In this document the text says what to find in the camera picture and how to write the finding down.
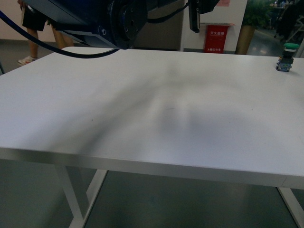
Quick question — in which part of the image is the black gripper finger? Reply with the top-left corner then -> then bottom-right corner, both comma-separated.
188,0 -> 200,33

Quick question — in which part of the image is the pink paper notice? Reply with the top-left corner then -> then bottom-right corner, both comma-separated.
217,0 -> 230,7

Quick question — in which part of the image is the red fire extinguisher box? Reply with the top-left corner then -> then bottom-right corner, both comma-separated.
201,23 -> 235,54

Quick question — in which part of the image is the grey door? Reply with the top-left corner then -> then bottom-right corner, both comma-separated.
133,12 -> 183,51

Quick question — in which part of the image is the right potted green plant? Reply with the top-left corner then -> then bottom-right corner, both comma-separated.
235,0 -> 272,55

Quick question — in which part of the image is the white office chair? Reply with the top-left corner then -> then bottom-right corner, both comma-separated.
274,17 -> 304,42

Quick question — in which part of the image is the walking person in shorts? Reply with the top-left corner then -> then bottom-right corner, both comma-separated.
17,0 -> 74,66

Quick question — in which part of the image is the white right table leg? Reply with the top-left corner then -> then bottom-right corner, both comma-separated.
277,188 -> 304,228

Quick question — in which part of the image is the green push button switch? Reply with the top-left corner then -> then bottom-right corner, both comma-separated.
276,43 -> 299,72

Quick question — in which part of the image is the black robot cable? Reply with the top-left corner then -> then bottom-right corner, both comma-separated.
0,9 -> 119,59

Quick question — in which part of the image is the white table leg frame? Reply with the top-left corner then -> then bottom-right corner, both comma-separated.
55,165 -> 107,228

